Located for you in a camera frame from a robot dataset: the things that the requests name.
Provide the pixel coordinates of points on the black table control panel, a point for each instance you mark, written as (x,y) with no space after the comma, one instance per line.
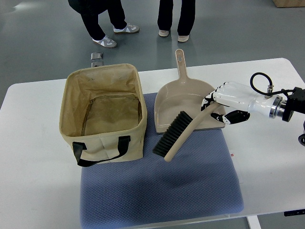
(294,213)

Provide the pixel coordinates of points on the beige plastic dustpan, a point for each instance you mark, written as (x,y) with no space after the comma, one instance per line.
(184,94)

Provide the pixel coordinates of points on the metal floor outlet plate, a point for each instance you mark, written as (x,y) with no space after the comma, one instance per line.
(97,59)

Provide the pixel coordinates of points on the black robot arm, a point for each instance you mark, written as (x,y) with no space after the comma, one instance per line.
(295,103)

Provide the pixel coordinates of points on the blue textured mat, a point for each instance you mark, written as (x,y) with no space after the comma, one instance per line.
(200,181)

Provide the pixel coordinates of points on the white table leg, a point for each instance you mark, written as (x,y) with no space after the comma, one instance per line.
(253,222)

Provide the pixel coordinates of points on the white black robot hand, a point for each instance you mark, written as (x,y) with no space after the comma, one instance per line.
(244,100)

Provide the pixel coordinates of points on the beige brush black bristles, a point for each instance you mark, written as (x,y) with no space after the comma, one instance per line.
(178,132)

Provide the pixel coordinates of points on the cardboard box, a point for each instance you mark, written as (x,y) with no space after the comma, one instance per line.
(289,3)

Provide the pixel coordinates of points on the beige fabric bag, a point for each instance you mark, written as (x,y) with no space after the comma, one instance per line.
(103,114)

